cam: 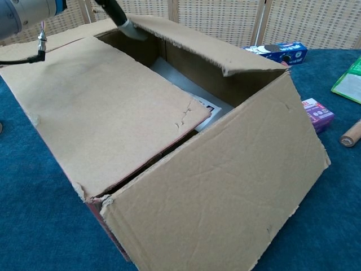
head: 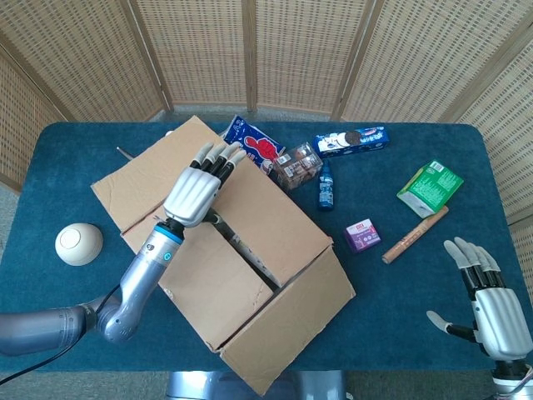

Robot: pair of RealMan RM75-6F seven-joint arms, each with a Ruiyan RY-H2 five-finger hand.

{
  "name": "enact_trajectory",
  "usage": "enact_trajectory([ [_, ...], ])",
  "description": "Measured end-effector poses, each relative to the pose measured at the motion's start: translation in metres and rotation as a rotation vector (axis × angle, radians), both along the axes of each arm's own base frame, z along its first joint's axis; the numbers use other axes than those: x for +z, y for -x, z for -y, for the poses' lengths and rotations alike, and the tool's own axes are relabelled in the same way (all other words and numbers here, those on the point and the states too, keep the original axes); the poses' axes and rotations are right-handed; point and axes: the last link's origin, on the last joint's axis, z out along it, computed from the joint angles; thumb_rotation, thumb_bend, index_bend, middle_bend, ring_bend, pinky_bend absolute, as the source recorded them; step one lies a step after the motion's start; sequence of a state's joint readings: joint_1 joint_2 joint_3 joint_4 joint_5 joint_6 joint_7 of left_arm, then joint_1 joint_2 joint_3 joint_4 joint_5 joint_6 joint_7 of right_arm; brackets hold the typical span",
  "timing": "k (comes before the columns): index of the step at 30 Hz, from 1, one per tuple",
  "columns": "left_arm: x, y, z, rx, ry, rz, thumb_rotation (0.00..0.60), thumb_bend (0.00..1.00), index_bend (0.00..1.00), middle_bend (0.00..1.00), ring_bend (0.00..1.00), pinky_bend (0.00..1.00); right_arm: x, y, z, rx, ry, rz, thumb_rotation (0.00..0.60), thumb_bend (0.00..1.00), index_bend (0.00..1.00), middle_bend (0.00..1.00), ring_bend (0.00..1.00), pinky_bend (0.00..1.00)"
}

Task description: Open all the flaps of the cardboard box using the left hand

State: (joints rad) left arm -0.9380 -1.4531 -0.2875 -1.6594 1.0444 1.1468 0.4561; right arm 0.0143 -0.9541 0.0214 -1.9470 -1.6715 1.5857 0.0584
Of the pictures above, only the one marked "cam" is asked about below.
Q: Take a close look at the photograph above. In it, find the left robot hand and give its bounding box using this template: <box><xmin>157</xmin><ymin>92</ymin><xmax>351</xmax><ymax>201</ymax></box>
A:
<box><xmin>94</xmin><ymin>0</ymin><xmax>148</xmax><ymax>40</ymax></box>

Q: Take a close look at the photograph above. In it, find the red cardboard shipping box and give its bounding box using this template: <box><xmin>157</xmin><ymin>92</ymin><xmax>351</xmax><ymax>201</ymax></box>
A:
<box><xmin>0</xmin><ymin>13</ymin><xmax>331</xmax><ymax>271</ymax></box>

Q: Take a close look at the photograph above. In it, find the blue sandwich cookie box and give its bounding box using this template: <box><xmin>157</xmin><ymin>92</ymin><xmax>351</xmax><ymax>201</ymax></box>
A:
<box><xmin>243</xmin><ymin>42</ymin><xmax>309</xmax><ymax>66</ymax></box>

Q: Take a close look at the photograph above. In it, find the small purple box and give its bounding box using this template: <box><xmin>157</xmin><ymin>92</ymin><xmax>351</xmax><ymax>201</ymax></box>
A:
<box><xmin>301</xmin><ymin>98</ymin><xmax>336</xmax><ymax>134</ymax></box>

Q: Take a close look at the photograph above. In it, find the white flat package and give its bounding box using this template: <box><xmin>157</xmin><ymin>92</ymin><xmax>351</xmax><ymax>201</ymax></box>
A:
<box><xmin>151</xmin><ymin>57</ymin><xmax>235</xmax><ymax>133</ymax></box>

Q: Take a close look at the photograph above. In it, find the woven bamboo folding screen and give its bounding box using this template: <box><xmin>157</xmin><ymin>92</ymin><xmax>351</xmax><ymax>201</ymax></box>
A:
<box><xmin>0</xmin><ymin>0</ymin><xmax>361</xmax><ymax>51</ymax></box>

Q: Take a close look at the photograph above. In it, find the blue table cloth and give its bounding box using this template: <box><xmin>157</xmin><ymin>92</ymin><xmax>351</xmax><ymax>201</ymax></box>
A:
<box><xmin>0</xmin><ymin>48</ymin><xmax>361</xmax><ymax>271</ymax></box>

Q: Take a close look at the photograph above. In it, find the green paper carton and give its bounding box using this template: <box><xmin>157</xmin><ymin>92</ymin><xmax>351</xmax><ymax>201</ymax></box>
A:
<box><xmin>331</xmin><ymin>55</ymin><xmax>361</xmax><ymax>104</ymax></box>

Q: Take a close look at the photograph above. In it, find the brown wooden stick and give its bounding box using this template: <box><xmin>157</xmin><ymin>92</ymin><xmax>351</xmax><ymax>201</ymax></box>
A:
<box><xmin>339</xmin><ymin>118</ymin><xmax>361</xmax><ymax>148</ymax></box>

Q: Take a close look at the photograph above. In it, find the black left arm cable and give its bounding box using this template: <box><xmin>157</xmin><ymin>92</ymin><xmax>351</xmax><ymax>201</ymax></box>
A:
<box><xmin>0</xmin><ymin>21</ymin><xmax>47</xmax><ymax>67</ymax></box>

